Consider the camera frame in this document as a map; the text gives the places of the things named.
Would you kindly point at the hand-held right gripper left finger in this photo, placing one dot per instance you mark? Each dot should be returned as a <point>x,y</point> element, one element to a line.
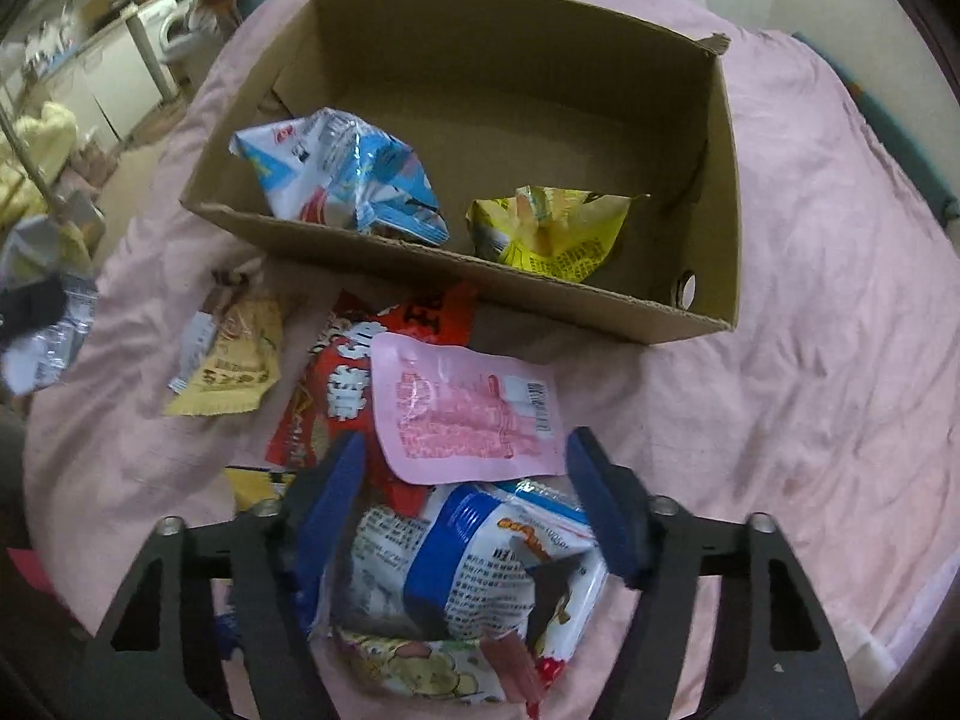
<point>330,510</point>

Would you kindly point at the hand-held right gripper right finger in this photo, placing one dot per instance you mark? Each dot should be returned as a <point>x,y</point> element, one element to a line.
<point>600,510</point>

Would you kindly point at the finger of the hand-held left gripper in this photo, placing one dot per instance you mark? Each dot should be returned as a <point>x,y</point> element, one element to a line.
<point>30,307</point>

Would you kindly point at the silver snack packet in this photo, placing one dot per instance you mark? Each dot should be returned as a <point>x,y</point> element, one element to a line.
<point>52,356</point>

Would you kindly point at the white snack packet blue band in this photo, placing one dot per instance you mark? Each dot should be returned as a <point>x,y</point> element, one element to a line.
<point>465,562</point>

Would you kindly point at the pink snack packet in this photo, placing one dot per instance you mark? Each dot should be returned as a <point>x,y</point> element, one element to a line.
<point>465,412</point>

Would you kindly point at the brown cardboard box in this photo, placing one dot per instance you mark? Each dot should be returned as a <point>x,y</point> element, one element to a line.
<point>540,112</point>

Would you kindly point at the red snack packet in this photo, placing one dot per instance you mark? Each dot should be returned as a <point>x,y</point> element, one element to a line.
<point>337,390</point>

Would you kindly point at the yellow plush toy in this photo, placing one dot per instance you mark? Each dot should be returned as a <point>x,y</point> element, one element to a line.
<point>41,139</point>

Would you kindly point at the small maroon snack stick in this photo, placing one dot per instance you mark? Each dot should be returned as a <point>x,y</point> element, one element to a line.
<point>514,664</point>

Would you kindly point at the yellow brown snack packet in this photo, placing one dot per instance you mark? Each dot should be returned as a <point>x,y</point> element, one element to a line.
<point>232,360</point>

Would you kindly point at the pale green cartoon snack packet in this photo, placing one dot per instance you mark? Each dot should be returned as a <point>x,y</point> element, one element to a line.
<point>420,667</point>

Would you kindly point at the white cabinet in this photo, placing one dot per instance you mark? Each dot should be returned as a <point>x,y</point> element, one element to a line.
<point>97,82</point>

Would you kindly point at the pink blanket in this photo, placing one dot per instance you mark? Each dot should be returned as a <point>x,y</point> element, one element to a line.
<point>810,315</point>

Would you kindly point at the white washing machine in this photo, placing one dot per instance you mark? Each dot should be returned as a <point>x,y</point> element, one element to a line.
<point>174,26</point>

